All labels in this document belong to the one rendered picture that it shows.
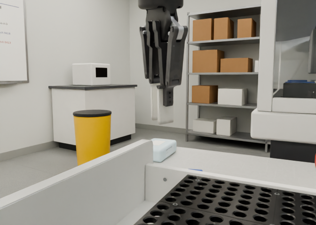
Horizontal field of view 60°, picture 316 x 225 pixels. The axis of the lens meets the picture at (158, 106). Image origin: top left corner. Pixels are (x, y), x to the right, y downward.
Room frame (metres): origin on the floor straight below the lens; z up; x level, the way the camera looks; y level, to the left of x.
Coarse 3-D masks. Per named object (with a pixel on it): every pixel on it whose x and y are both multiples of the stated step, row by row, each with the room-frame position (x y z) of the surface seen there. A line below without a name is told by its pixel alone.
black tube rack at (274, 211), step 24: (192, 192) 0.30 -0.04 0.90; (216, 192) 0.31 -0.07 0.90; (240, 192) 0.30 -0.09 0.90; (264, 192) 0.30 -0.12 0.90; (288, 192) 0.30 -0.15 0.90; (168, 216) 0.25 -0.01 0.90; (192, 216) 0.25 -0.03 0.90; (216, 216) 0.25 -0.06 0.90; (240, 216) 0.25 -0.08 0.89; (264, 216) 0.24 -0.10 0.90; (288, 216) 0.25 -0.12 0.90; (312, 216) 0.25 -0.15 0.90
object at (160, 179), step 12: (156, 168) 0.40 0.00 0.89; (168, 168) 0.40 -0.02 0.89; (180, 168) 0.40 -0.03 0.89; (156, 180) 0.40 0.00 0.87; (168, 180) 0.40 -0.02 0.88; (180, 180) 0.39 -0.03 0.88; (228, 180) 0.36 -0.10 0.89; (240, 180) 0.35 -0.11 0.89; (252, 180) 0.35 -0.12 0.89; (156, 192) 0.40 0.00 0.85; (300, 192) 0.32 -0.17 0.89; (312, 192) 0.31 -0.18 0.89; (144, 204) 0.40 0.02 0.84; (132, 216) 0.36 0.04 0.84; (156, 216) 0.36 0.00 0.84
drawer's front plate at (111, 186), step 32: (96, 160) 0.33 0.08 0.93; (128, 160) 0.37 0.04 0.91; (32, 192) 0.23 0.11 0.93; (64, 192) 0.26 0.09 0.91; (96, 192) 0.31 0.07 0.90; (128, 192) 0.37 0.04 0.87; (0, 224) 0.20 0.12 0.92; (32, 224) 0.23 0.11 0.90; (64, 224) 0.26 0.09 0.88; (96, 224) 0.31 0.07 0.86
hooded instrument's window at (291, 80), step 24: (288, 0) 0.97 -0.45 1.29; (312, 0) 0.94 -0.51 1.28; (288, 24) 0.97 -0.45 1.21; (312, 24) 0.94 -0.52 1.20; (288, 48) 0.97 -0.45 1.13; (312, 48) 0.94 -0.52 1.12; (288, 72) 0.97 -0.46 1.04; (312, 72) 0.93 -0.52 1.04; (288, 96) 0.96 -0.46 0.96; (312, 96) 0.93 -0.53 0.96
